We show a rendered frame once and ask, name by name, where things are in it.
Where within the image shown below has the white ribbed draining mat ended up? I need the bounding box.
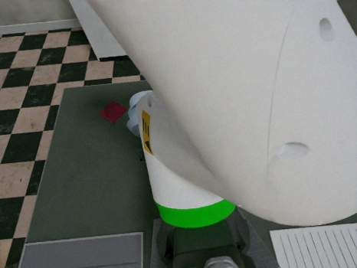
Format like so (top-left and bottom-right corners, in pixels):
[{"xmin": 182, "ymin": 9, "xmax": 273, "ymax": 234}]
[{"xmin": 269, "ymin": 223, "xmax": 357, "ymax": 268}]

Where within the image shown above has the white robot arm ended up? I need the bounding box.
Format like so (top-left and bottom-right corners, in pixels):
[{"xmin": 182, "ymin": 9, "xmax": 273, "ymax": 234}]
[{"xmin": 86, "ymin": 0, "xmax": 357, "ymax": 268}]

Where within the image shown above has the pink-red square coaster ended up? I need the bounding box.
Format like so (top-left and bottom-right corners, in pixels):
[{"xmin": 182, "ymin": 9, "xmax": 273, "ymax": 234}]
[{"xmin": 99, "ymin": 100, "xmax": 127, "ymax": 124}]

